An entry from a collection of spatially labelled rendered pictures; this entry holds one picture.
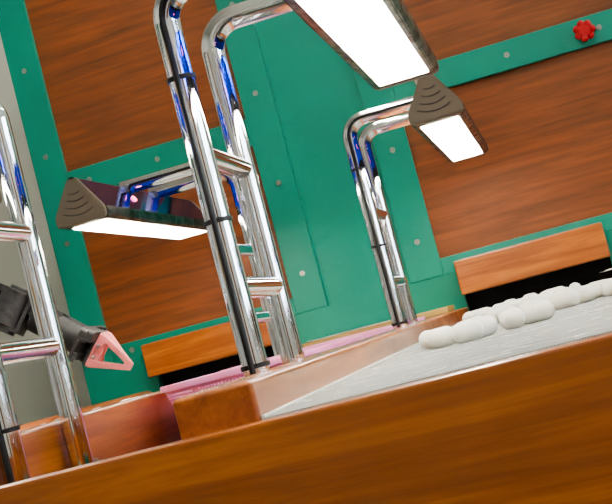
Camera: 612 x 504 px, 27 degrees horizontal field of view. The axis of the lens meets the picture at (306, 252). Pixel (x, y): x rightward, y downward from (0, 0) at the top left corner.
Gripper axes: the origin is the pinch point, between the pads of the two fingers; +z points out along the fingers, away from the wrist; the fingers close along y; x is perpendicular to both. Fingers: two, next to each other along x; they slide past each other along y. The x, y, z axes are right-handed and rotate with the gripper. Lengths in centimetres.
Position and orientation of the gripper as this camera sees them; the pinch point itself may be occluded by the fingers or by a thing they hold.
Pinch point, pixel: (127, 364)
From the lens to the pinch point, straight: 226.9
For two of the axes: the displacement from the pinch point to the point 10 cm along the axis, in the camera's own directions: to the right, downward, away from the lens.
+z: 8.8, 4.3, -1.9
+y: 2.0, 0.3, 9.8
